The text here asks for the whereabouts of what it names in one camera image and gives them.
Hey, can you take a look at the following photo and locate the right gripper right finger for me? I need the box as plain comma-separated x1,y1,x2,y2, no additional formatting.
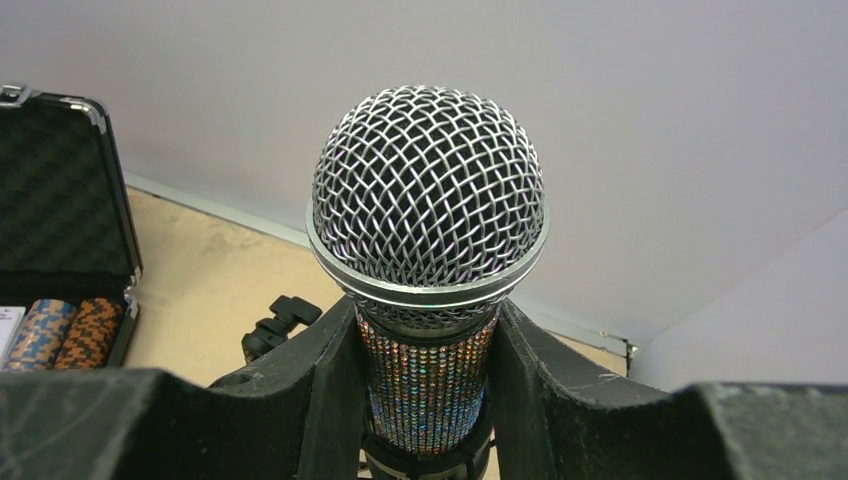
489,302,847,479

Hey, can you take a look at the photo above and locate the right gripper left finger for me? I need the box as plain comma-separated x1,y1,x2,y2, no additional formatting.
1,298,367,479

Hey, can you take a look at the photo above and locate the black tripod shock-mount stand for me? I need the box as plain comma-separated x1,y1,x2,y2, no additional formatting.
241,295,323,364

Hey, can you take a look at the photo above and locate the glitter microphone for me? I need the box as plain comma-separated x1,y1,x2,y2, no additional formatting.
306,85,550,479

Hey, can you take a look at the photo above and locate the black poker chip case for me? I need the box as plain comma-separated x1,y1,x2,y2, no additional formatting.
1,82,143,372

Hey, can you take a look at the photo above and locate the white card deck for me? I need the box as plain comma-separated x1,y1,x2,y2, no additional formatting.
0,306,26,363

